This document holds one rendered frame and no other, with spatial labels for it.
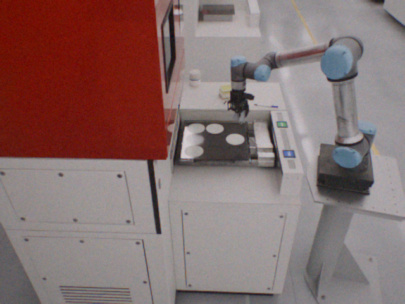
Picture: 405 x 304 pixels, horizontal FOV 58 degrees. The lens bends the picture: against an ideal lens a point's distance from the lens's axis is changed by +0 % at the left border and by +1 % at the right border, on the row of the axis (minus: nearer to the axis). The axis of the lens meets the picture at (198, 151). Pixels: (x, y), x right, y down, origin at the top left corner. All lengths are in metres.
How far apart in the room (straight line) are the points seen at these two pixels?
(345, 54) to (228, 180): 0.80
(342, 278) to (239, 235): 0.90
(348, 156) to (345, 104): 0.23
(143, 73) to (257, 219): 0.97
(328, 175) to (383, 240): 1.16
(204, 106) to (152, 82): 1.02
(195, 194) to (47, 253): 0.74
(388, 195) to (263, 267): 0.74
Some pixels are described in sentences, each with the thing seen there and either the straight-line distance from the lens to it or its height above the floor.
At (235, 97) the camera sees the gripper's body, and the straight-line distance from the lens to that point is 1.83.
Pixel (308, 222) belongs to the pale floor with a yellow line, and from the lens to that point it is 2.85.
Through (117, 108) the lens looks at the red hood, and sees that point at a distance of 1.24.
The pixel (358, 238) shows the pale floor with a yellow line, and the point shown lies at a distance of 2.86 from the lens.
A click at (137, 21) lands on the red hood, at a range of 1.10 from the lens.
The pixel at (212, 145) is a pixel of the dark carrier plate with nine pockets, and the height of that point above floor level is 0.90.
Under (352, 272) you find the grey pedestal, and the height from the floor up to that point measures 0.09.
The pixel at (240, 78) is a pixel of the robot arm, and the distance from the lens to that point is 1.78.
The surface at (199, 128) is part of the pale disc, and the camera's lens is 2.08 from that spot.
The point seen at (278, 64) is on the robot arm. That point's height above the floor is 1.33.
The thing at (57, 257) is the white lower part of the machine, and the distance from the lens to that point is 1.89.
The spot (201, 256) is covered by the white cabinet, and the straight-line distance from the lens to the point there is 2.05.
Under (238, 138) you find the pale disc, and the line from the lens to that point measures 2.00.
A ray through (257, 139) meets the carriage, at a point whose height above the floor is 0.88.
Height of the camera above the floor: 2.05
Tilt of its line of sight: 37 degrees down
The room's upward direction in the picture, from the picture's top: 1 degrees counter-clockwise
